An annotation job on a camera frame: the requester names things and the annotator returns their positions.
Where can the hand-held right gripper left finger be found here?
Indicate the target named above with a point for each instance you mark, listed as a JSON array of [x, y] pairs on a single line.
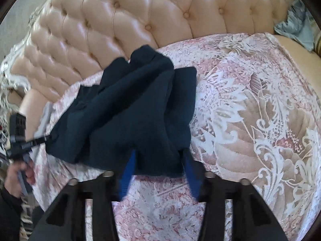
[[126, 178]]

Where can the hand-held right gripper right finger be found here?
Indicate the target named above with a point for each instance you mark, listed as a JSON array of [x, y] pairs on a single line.
[[191, 178]]

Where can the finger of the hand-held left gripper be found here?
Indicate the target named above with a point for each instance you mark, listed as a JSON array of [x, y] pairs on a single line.
[[42, 138], [40, 143]]

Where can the navy sweater with yellow letters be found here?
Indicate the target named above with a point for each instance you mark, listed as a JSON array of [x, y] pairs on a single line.
[[125, 120]]

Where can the grey folded cloth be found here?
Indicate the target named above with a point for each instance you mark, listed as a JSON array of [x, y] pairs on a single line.
[[46, 120]]

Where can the person's leg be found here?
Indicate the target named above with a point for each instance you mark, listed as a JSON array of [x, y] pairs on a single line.
[[37, 218]]

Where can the person's left forearm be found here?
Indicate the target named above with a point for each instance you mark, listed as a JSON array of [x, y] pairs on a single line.
[[10, 205]]

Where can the person's left hand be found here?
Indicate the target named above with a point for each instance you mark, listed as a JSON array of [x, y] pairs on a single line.
[[12, 180]]

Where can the pink tufted leather sofa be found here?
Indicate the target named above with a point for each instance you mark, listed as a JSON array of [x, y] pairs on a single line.
[[125, 17]]

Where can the blue-grey crumpled garment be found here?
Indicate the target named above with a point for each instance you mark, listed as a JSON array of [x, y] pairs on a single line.
[[296, 27]]

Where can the pink floral blanket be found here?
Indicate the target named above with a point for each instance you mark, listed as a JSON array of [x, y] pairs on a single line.
[[250, 130]]

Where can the striped bolster pillow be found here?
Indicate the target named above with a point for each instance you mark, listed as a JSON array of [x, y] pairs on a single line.
[[318, 42]]

